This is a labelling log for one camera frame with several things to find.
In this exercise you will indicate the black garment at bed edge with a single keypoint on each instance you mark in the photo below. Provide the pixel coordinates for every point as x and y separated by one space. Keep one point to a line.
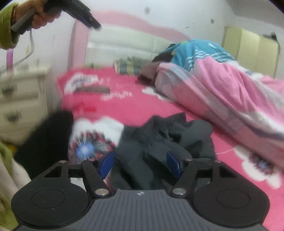
47 144

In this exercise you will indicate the person's left hand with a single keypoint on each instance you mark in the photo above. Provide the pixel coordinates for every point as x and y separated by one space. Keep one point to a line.
40 19

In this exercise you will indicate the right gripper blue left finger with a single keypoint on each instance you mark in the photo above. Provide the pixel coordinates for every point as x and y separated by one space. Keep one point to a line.
95 172

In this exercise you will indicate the striped pillow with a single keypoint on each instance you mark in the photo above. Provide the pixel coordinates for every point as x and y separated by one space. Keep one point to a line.
130 66

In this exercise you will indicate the dark brown cloth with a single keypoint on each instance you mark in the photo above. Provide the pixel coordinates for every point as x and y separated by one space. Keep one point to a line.
148 73

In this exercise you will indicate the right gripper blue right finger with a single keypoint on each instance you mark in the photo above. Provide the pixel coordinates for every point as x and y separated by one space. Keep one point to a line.
185 172

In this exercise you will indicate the dark grey garment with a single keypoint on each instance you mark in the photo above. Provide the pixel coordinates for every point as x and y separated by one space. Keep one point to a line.
140 157

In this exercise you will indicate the pink floral bed sheet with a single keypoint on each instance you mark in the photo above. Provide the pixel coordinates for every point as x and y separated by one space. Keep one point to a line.
104 102

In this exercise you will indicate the green sleeve left forearm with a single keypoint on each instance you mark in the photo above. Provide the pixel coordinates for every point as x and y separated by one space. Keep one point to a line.
8 39

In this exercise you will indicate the pink white headboard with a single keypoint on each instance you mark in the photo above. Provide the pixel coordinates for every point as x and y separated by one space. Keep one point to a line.
121 35

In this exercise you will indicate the pink patchwork quilt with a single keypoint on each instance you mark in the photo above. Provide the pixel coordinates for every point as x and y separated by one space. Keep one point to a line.
205 79

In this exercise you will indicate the cream bedside drawer cabinet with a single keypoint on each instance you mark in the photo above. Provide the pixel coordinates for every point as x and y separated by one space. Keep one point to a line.
23 102

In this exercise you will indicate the yellow wardrobe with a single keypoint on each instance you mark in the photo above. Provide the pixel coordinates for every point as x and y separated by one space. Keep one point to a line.
252 51

